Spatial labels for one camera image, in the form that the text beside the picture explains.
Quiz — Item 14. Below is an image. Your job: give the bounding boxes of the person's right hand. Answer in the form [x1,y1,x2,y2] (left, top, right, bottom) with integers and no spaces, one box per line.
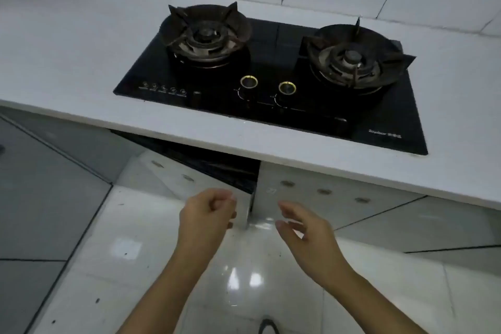
[275,201,347,288]

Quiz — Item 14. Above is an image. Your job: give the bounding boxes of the person's left hand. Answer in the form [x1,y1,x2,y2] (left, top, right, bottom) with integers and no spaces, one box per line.
[178,189,238,255]

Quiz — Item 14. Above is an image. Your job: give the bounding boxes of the person's right forearm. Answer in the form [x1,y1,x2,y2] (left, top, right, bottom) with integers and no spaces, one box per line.
[327,267,429,334]

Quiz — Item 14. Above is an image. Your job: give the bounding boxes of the person's left forearm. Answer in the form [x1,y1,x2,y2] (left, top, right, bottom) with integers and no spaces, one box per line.
[117,246,220,334]

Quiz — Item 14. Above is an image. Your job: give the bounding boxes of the white closed cabinet door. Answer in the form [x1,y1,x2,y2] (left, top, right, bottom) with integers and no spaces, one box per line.
[250,160,428,231]

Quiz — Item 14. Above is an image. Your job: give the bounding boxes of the white open cabinet door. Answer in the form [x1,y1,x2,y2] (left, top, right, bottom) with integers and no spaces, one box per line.
[116,148,256,230]

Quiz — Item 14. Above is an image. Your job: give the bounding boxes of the black gold-rimmed stove knob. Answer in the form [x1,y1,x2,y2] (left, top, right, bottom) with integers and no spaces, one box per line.
[239,75,260,101]
[276,81,297,107]

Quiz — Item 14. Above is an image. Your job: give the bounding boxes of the black glass gas stove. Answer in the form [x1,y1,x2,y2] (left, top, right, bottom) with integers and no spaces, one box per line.
[113,16,429,157]

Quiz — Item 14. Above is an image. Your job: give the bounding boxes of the round black pan support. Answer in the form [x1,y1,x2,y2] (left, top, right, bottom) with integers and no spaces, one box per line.
[158,1,253,69]
[301,17,417,92]

